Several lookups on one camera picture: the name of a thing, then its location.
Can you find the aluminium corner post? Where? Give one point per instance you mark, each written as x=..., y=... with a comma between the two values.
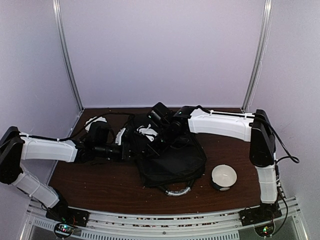
x=65, y=53
x=261, y=48

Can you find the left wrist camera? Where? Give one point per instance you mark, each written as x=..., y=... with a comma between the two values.
x=119, y=139

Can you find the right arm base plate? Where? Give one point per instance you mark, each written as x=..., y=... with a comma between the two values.
x=260, y=214

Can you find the right aluminium corner post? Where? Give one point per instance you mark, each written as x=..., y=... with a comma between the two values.
x=261, y=48

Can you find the white fluted ceramic bowl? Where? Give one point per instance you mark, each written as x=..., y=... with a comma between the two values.
x=92, y=120

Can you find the aluminium front rail frame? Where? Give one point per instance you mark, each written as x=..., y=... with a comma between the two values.
x=219, y=225

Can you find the right circuit board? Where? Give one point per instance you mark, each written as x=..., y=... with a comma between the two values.
x=264, y=230

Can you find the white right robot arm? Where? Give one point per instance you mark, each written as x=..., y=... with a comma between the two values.
x=252, y=128

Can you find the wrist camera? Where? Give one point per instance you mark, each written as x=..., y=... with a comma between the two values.
x=147, y=131
x=119, y=139

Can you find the left aluminium corner post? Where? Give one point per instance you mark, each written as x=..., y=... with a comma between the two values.
x=65, y=53

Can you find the circuit board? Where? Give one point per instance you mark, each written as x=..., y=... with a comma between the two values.
x=63, y=230
x=264, y=230

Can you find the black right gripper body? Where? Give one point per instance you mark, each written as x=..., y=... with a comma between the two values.
x=168, y=137

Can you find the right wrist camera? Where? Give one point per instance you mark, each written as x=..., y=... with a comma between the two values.
x=147, y=131

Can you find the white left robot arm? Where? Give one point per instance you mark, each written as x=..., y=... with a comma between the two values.
x=16, y=147

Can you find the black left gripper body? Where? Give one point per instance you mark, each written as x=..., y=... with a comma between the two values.
x=102, y=151

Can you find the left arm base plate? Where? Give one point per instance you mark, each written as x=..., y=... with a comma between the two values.
x=69, y=216

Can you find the white bowl black base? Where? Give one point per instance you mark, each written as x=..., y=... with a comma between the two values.
x=223, y=177

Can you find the black student backpack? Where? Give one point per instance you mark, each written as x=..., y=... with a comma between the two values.
x=173, y=172

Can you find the left circuit board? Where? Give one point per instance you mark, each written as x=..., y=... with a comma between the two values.
x=63, y=230

